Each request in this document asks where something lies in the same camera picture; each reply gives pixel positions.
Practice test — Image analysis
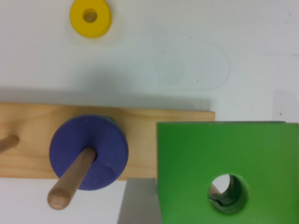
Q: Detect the yellow ring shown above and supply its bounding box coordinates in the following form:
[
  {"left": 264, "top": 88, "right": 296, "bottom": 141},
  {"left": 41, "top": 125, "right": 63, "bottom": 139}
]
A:
[{"left": 69, "top": 0, "right": 113, "bottom": 39}]

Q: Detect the purple round disc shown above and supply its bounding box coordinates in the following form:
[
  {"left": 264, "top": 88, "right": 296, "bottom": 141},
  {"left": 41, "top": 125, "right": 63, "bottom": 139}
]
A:
[{"left": 50, "top": 114, "right": 129, "bottom": 190}]

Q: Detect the front wooden peg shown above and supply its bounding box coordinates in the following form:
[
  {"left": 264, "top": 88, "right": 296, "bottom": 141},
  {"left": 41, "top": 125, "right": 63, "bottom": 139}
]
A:
[{"left": 48, "top": 147, "right": 96, "bottom": 210}]

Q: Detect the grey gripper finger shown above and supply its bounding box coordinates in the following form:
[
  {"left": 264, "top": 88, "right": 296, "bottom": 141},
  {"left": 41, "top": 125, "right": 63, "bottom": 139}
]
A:
[{"left": 117, "top": 178, "right": 163, "bottom": 224}]

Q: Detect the green square block with hole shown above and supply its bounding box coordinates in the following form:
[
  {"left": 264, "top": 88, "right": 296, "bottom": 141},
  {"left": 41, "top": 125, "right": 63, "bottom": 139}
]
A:
[{"left": 157, "top": 122, "right": 299, "bottom": 224}]

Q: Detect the blue hexagonal block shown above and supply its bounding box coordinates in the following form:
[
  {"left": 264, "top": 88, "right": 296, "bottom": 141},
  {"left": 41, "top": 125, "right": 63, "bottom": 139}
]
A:
[{"left": 107, "top": 116, "right": 125, "bottom": 135}]

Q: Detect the wooden peg base board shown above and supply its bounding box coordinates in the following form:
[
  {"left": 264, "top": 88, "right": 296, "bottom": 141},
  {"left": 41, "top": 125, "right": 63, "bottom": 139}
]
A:
[{"left": 0, "top": 103, "right": 215, "bottom": 180}]

